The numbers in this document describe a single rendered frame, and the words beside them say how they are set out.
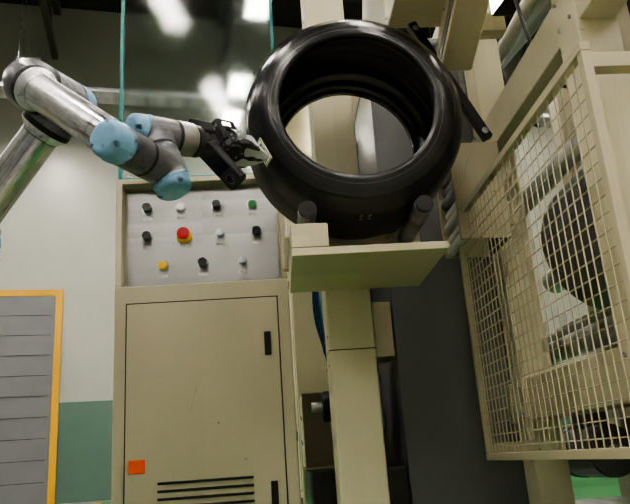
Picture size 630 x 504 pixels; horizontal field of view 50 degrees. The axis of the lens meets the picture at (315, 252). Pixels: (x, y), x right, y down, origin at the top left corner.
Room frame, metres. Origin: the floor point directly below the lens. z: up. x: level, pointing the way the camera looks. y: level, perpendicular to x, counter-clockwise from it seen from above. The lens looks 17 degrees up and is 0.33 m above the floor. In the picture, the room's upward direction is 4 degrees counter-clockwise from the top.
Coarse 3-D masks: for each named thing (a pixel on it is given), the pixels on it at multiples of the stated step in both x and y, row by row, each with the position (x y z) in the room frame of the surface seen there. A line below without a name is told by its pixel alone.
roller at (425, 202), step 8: (416, 200) 1.52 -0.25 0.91; (424, 200) 1.52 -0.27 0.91; (432, 200) 1.52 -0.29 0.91; (416, 208) 1.52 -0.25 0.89; (424, 208) 1.52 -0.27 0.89; (432, 208) 1.53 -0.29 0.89; (408, 216) 1.61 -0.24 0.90; (416, 216) 1.56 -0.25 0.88; (424, 216) 1.55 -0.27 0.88; (408, 224) 1.63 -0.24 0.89; (416, 224) 1.61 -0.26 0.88; (400, 232) 1.73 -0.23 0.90; (408, 232) 1.68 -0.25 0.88; (416, 232) 1.67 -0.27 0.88; (400, 240) 1.76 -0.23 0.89; (408, 240) 1.73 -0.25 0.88
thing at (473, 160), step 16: (464, 144) 1.83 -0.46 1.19; (480, 144) 1.84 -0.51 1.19; (496, 144) 1.84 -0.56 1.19; (464, 160) 1.83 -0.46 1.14; (480, 160) 1.83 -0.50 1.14; (448, 176) 1.92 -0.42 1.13; (464, 176) 1.83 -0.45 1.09; (480, 176) 1.83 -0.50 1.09; (496, 176) 1.84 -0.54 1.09; (448, 192) 1.96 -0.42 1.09; (464, 192) 1.83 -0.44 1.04; (448, 208) 1.99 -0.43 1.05; (480, 208) 1.83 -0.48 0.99; (496, 208) 1.84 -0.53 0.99; (448, 224) 1.96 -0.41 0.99; (464, 224) 1.83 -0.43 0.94; (448, 240) 2.01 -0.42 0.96; (464, 240) 1.86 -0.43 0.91; (480, 240) 2.02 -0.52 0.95; (496, 240) 1.95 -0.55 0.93; (448, 256) 2.02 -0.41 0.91; (480, 256) 2.03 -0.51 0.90
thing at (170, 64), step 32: (128, 0) 2.10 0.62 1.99; (160, 0) 2.11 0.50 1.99; (192, 0) 2.12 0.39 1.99; (224, 0) 2.13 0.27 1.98; (256, 0) 2.13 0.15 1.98; (128, 32) 2.10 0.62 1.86; (160, 32) 2.11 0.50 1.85; (192, 32) 2.12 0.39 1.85; (224, 32) 2.13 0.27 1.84; (256, 32) 2.13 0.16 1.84; (128, 64) 2.10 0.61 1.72; (160, 64) 2.11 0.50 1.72; (192, 64) 2.12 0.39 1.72; (224, 64) 2.13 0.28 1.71; (256, 64) 2.13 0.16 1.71; (128, 96) 2.10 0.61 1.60; (160, 96) 2.11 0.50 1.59; (192, 96) 2.12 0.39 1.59; (224, 96) 2.12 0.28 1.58; (192, 160) 2.12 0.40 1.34
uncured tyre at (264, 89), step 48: (288, 48) 1.49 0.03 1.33; (336, 48) 1.65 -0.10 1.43; (384, 48) 1.63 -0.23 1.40; (288, 96) 1.75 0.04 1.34; (384, 96) 1.77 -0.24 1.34; (432, 96) 1.52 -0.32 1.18; (288, 144) 1.48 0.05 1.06; (432, 144) 1.51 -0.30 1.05; (288, 192) 1.54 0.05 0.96; (336, 192) 1.50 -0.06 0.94; (384, 192) 1.51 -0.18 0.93; (432, 192) 1.59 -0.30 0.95
